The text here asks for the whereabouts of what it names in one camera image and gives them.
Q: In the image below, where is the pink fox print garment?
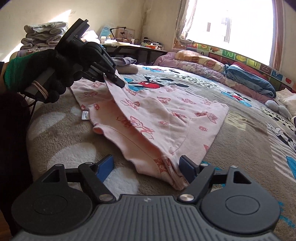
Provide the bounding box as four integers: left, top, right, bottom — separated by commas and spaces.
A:
71, 79, 229, 190

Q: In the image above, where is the stack of folded clothes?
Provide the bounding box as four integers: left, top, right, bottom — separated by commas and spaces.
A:
16, 22, 68, 57

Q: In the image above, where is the left hand black glove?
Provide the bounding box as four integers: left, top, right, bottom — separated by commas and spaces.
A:
1, 49, 82, 103

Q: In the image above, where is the folded beige towel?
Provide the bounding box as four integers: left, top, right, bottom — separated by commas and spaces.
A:
116, 65, 138, 74

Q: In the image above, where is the folded lavender garment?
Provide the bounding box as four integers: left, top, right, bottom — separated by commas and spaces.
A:
112, 57, 137, 66

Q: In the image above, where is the dark cluttered desk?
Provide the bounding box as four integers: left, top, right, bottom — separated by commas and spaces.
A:
102, 39, 168, 65

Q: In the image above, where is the black desk lamp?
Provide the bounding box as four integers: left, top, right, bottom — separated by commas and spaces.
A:
109, 27, 126, 39

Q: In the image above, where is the purple floral comforter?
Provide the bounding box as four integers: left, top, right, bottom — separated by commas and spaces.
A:
154, 52, 273, 103

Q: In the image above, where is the orange floral pillow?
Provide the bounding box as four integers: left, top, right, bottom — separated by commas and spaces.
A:
175, 50, 225, 73

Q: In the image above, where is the grey plush toy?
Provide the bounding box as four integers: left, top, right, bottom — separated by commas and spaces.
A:
265, 100, 292, 120

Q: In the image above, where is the sheer curtain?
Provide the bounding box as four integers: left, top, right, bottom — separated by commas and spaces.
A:
173, 0, 197, 50

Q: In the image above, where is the cream quilt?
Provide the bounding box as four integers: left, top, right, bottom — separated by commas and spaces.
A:
276, 88, 296, 116

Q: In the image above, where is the colourful alphabet headboard mat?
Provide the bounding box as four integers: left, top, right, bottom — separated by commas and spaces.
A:
186, 42, 295, 93

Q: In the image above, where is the bright window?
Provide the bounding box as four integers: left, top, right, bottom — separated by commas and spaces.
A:
188, 1, 284, 69

